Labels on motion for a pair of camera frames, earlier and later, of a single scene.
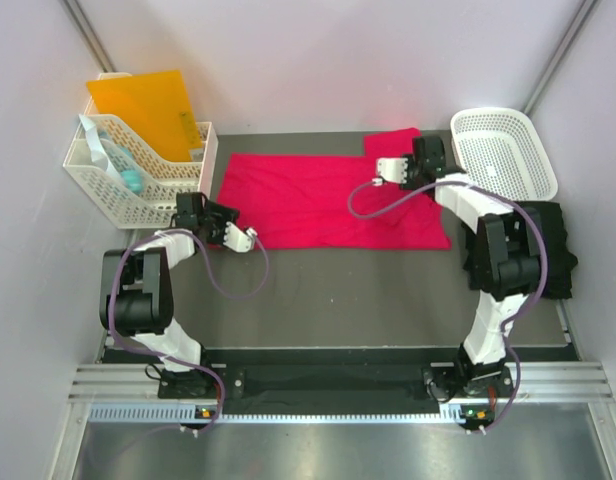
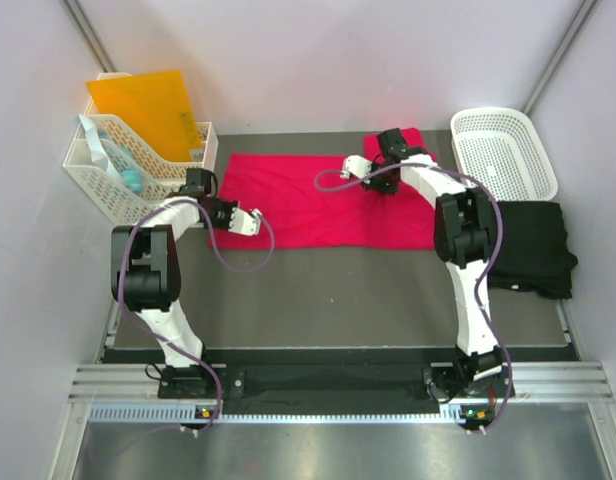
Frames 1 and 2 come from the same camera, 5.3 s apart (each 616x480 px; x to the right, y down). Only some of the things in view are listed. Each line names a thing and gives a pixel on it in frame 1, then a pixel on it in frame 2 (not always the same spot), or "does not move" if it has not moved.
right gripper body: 412,172 -> 379,181
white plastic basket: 499,150 does not move
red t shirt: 330,203 does not move
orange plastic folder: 155,106 does not move
